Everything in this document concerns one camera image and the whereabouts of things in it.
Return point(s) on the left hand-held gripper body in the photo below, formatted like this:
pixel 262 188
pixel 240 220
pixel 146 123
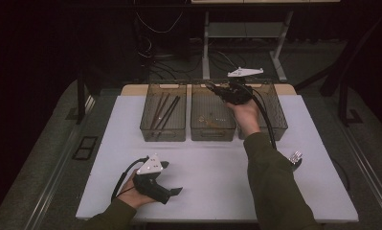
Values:
pixel 147 187

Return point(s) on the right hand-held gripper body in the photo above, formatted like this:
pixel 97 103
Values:
pixel 238 94

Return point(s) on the clear grey plastic bin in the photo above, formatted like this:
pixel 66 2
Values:
pixel 278 115
pixel 211 108
pixel 175 136

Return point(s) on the black chopstick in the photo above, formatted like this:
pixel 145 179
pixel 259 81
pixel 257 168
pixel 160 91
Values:
pixel 168 110

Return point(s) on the person's left hand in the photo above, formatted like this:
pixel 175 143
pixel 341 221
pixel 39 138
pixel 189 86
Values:
pixel 129 196

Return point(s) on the person's right hand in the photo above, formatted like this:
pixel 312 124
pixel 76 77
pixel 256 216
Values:
pixel 247 118

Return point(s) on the white table cover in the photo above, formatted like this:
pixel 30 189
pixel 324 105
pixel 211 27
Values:
pixel 211 185

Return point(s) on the white standing desk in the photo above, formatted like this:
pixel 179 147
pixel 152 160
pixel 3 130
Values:
pixel 205 48

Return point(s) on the black metal stand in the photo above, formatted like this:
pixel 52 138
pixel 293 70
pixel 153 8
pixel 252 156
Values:
pixel 342 102
pixel 81 102

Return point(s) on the black floor frame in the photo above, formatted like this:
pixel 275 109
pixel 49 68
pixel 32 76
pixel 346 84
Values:
pixel 86 148

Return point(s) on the metal floor rail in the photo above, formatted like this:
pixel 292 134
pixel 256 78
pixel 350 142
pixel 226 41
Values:
pixel 375 179
pixel 48 191

